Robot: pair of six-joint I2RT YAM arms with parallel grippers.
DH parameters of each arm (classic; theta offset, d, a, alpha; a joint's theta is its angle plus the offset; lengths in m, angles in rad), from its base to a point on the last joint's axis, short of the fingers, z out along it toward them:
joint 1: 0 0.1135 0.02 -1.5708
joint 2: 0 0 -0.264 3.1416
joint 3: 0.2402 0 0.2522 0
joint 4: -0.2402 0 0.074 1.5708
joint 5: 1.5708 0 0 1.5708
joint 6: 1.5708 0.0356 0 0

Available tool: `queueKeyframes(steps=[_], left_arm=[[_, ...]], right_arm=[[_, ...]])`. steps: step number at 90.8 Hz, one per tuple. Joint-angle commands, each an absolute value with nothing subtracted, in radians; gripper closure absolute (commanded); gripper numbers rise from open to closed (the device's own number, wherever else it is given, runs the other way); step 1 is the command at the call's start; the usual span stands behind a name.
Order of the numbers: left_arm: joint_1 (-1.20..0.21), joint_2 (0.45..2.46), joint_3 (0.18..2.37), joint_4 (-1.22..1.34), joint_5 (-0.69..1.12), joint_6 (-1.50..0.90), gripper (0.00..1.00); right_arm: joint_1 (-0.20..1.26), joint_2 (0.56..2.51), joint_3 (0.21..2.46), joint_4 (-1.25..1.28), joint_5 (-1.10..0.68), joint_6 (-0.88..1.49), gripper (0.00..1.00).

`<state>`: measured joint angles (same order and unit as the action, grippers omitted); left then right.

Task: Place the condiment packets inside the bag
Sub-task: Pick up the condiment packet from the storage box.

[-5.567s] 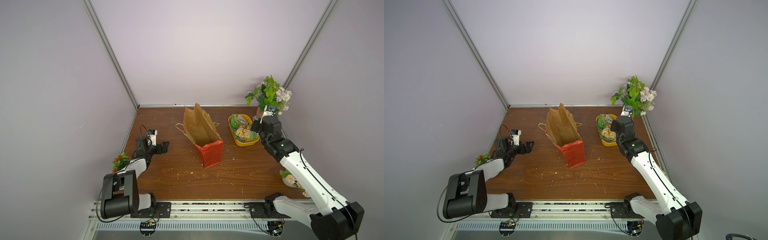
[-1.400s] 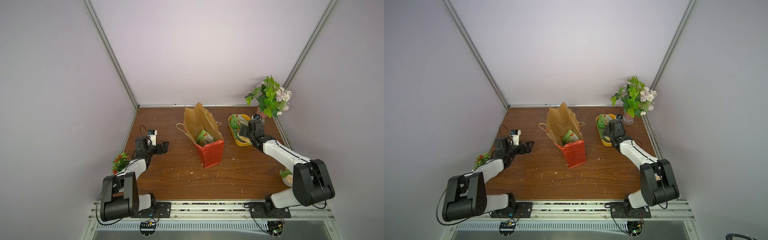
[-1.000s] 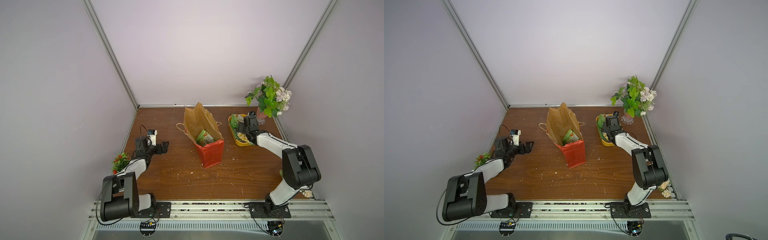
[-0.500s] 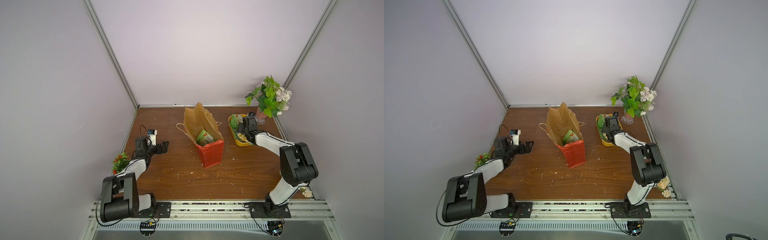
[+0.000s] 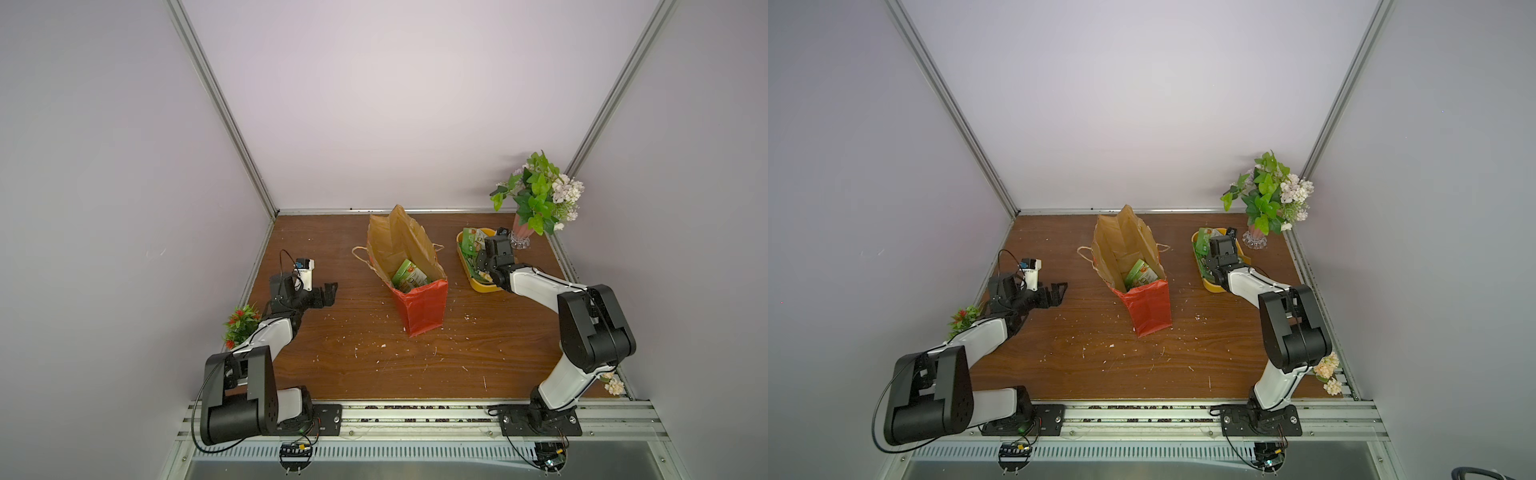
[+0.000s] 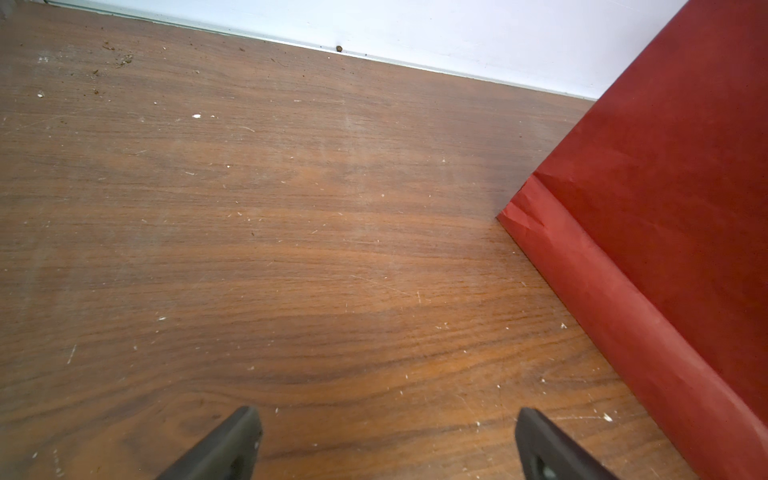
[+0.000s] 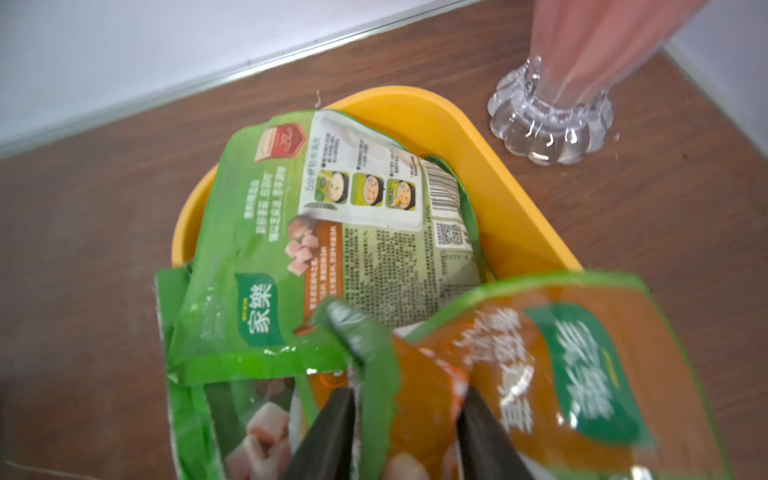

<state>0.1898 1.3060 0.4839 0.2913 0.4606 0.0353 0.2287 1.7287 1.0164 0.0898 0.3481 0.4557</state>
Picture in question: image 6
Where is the red paper bag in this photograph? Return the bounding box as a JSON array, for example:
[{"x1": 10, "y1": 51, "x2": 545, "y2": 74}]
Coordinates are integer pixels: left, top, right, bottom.
[{"x1": 499, "y1": 1, "x2": 767, "y2": 479}]

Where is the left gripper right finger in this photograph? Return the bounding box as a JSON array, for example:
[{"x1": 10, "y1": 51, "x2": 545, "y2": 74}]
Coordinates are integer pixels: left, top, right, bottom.
[{"x1": 515, "y1": 407, "x2": 617, "y2": 480}]

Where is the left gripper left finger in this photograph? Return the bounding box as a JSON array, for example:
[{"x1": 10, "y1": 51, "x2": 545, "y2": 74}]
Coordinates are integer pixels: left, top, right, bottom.
[{"x1": 156, "y1": 406, "x2": 263, "y2": 480}]

